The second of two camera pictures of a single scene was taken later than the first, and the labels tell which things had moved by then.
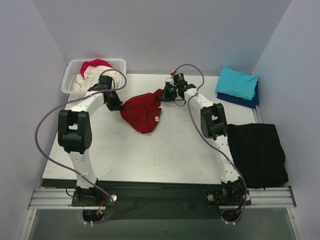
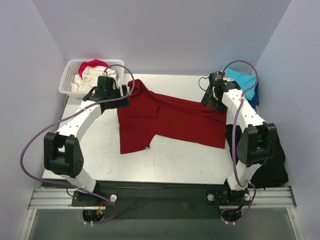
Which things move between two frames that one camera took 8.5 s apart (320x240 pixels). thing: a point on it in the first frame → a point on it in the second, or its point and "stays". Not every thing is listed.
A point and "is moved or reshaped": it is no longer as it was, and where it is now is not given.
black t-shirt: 258,150 stays
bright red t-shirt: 94,62 stays
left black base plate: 94,198 stays
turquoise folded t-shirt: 234,83 stays
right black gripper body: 165,94 → 213,104
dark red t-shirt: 142,111 is moved or reshaped
